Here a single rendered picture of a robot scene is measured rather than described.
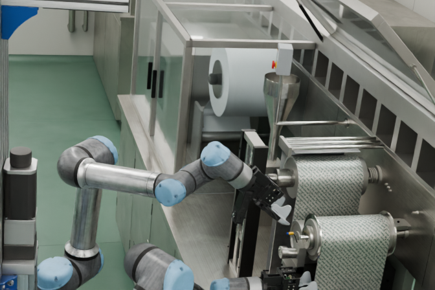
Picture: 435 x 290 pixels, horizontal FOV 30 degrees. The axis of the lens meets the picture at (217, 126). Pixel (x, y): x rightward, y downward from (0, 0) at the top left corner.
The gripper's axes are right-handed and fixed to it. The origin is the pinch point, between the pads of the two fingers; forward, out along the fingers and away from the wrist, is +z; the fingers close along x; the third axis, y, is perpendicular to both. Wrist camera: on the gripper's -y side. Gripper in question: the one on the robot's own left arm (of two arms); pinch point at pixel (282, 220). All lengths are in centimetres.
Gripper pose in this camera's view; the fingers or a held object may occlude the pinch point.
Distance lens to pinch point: 252.2
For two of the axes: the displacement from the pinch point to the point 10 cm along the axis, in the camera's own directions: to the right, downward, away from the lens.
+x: -2.5, -3.9, 8.9
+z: 6.8, 5.8, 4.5
